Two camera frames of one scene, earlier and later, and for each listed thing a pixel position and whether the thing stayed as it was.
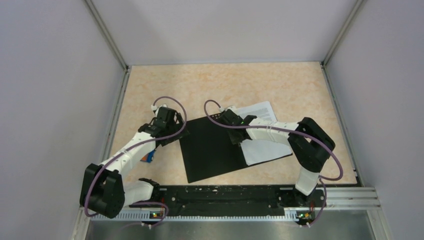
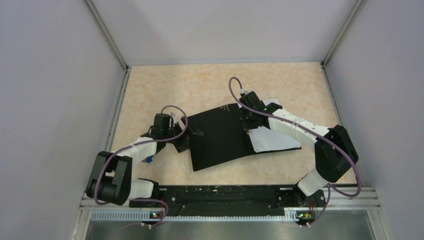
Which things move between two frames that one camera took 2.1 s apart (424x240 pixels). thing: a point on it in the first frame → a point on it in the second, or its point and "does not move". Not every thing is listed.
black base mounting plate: [237, 198] does not move
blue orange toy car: [149, 157] does not move
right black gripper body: [234, 138] → [248, 121]
